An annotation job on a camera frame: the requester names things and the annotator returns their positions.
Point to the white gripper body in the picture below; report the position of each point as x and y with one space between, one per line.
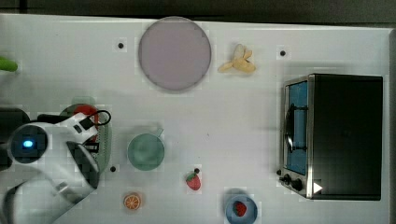
80 126

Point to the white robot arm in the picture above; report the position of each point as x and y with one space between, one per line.
64 171

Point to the green strainer basket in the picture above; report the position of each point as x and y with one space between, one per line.
99 146

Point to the green mug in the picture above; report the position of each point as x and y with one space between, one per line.
146 151

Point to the toy orange slice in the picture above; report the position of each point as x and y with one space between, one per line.
132 201

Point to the green cylinder on table edge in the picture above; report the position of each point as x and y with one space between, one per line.
8 65

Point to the round grey plate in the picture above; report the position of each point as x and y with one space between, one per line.
174 53

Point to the toy strawberry on table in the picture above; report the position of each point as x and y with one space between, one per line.
193 180

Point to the strawberry in blue bowl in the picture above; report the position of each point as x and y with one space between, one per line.
239 208

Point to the blue bowl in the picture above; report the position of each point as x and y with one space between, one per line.
249 217

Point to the black toaster oven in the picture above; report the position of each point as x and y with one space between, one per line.
332 137

